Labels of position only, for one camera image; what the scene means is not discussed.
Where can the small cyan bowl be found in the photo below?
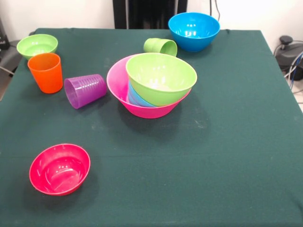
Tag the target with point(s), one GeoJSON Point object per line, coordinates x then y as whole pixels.
{"type": "Point", "coordinates": [135, 97]}

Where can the large green bowl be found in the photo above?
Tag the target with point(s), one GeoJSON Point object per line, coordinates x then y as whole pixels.
{"type": "Point", "coordinates": [161, 78]}

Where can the large pink bowl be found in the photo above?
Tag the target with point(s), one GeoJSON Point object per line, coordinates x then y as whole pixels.
{"type": "Point", "coordinates": [116, 80]}

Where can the green cup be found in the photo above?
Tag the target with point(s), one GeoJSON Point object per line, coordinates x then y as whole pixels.
{"type": "Point", "coordinates": [162, 46]}

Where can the purple cup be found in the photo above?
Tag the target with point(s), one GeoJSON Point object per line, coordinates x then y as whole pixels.
{"type": "Point", "coordinates": [85, 91]}

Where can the large blue bowl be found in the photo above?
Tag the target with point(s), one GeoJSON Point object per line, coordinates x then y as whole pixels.
{"type": "Point", "coordinates": [194, 30]}

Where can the small magenta bowl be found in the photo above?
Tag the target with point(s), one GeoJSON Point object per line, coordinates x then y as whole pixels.
{"type": "Point", "coordinates": [59, 170]}

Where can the orange red cup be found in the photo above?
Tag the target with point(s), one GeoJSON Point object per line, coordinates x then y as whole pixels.
{"type": "Point", "coordinates": [45, 73]}

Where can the small green bowl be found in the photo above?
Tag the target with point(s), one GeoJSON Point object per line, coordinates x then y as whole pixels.
{"type": "Point", "coordinates": [36, 45]}

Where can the dark green tablecloth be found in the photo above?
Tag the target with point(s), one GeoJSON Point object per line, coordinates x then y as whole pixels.
{"type": "Point", "coordinates": [151, 177]}

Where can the black device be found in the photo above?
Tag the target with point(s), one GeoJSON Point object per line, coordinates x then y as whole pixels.
{"type": "Point", "coordinates": [3, 35]}

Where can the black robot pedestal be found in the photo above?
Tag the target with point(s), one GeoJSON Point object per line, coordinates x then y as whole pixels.
{"type": "Point", "coordinates": [146, 14]}

